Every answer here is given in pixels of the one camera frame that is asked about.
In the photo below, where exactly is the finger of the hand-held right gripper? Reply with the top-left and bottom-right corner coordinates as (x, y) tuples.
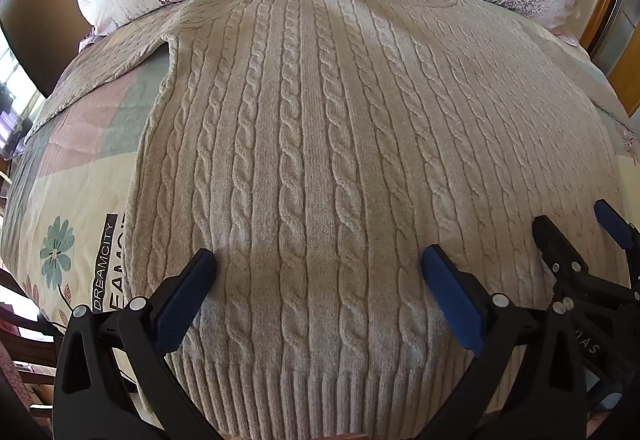
(531, 215), (640, 311)
(593, 199), (640, 271)

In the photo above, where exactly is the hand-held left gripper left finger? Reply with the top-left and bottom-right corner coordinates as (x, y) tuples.
(51, 247), (221, 440)

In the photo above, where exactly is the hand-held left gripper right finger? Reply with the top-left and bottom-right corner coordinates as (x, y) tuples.
(420, 244), (587, 440)

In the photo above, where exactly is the beige cable knit sweater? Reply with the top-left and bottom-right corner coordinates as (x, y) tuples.
(25, 0), (634, 440)

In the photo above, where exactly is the wooden chair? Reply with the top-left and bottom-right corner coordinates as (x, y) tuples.
(0, 269), (66, 421)

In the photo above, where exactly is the patchwork printed bed sheet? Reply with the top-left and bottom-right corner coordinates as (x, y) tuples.
(0, 20), (640, 428)

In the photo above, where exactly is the dark headboard panel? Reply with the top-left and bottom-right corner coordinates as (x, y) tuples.
(0, 0), (97, 99)

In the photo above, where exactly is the wooden door frame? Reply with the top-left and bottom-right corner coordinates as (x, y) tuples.
(579, 0), (640, 117)

